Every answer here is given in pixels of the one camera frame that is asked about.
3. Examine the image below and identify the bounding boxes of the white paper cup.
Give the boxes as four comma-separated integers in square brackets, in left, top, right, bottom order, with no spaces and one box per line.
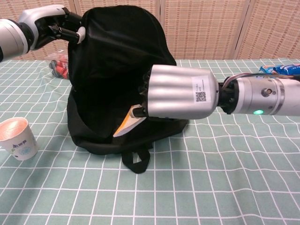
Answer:
[0,117,39,161]

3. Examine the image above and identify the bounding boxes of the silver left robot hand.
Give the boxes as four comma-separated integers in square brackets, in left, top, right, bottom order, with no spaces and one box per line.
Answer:
[18,4,86,50]

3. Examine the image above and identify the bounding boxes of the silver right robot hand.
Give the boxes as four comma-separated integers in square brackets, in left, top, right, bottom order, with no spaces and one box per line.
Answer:
[130,64,220,121]

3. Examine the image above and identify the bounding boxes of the clear box of small bottles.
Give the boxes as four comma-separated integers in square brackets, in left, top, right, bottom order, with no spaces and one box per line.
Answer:
[48,53,70,81]

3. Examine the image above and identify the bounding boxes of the green checked tablecloth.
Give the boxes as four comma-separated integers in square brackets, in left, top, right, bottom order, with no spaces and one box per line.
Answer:
[0,57,300,225]

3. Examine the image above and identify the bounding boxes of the blue cookie snack packet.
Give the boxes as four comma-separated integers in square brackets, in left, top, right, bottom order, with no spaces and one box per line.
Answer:
[271,62,300,76]

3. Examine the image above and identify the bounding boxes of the yellow and white book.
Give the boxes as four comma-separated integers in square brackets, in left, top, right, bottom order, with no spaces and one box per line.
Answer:
[113,105,147,138]

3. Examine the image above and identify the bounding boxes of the black fabric backpack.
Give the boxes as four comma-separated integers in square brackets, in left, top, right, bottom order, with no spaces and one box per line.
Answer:
[67,5,189,174]

